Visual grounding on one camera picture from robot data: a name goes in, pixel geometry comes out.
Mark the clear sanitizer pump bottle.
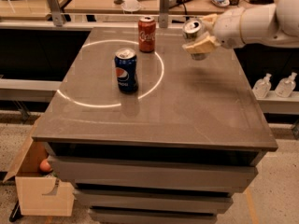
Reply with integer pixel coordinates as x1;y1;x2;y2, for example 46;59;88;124
252;73;272;99
275;72;297;98

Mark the red coca-cola can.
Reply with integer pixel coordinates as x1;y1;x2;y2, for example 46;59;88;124
138;16;156;52

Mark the clear plastic lid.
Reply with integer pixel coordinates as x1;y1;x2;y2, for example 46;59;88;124
121;0;141;12

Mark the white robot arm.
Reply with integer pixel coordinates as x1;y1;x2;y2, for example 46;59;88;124
182;0;299;54

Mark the blue pepsi can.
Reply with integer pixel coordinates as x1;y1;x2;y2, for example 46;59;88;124
114;48;138;93

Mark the orange ball in box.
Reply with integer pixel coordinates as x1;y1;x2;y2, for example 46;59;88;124
39;159;52;173

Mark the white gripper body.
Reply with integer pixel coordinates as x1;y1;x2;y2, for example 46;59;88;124
213;7;245;49

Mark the grey metal bracket post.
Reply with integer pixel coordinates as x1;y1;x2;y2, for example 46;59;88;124
159;0;169;28
47;0;65;27

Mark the grey drawer cabinet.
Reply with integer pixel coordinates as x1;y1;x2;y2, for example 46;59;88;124
34;27;277;224

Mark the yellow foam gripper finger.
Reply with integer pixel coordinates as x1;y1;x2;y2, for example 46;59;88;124
201;13;218;27
182;35;221;54

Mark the open cardboard box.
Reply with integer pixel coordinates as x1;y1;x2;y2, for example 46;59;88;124
4;119;74;217

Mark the white green 7up can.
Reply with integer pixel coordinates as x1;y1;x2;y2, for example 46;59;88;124
182;18;207;61

